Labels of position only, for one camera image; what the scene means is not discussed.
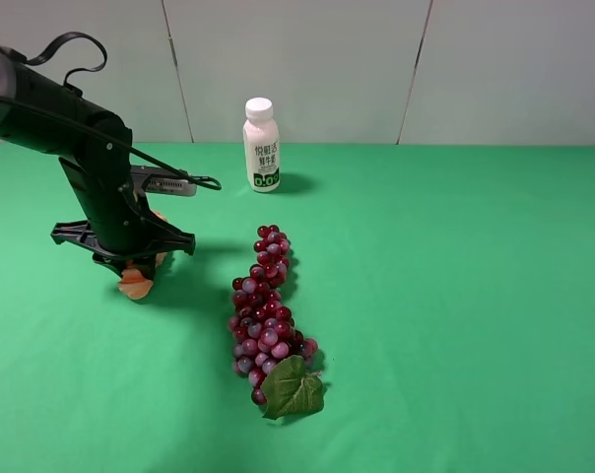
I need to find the black left camera cable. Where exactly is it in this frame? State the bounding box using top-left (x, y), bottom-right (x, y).
top-left (0, 31), bottom-right (224, 192)

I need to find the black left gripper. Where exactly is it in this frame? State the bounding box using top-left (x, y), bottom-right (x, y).
top-left (51, 158), bottom-right (195, 279)

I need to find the orange ridged bread loaf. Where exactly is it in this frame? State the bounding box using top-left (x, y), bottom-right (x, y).
top-left (117, 252), bottom-right (167, 301)

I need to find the white milk bottle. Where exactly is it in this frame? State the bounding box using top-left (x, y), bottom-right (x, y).
top-left (242, 98), bottom-right (281, 193)

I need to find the green tablecloth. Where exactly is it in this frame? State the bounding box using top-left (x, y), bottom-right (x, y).
top-left (0, 144), bottom-right (595, 472)

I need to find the red grape bunch with leaf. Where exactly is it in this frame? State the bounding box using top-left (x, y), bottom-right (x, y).
top-left (227, 225), bottom-right (325, 420)

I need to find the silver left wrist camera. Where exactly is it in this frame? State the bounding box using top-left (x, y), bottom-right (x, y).
top-left (131, 166), bottom-right (196, 197)

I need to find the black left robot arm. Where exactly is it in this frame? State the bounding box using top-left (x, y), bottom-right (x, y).
top-left (0, 46), bottom-right (195, 280)

